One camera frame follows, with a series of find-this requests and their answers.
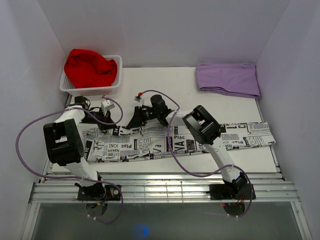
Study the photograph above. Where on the newspaper print trousers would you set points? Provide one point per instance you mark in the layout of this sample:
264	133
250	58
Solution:
120	145

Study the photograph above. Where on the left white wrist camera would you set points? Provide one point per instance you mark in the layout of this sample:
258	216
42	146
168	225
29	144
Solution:
106	104

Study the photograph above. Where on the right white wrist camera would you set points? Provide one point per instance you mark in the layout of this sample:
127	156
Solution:
139	98

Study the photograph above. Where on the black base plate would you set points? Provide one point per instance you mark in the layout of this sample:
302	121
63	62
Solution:
112	192
223	192

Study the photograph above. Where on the white plastic basket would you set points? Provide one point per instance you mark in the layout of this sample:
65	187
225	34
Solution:
65	84

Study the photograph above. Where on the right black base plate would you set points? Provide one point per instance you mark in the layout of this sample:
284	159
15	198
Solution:
223	192

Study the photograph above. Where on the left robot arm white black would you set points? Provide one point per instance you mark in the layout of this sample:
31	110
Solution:
66	145

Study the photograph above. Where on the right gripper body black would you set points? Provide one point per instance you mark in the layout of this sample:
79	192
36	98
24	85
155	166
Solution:
149	114

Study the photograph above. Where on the red trousers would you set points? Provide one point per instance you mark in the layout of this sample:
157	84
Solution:
89	69

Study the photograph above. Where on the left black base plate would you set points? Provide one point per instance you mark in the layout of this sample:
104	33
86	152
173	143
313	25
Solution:
112	192

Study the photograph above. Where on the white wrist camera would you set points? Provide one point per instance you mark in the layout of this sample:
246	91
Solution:
139	98
106	104

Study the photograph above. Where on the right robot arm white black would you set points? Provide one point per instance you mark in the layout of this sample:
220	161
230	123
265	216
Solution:
206	131

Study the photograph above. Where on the folded purple trousers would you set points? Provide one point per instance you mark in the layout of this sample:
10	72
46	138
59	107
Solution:
230	79

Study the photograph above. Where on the aluminium rail frame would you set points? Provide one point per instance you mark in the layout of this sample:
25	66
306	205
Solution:
169	181

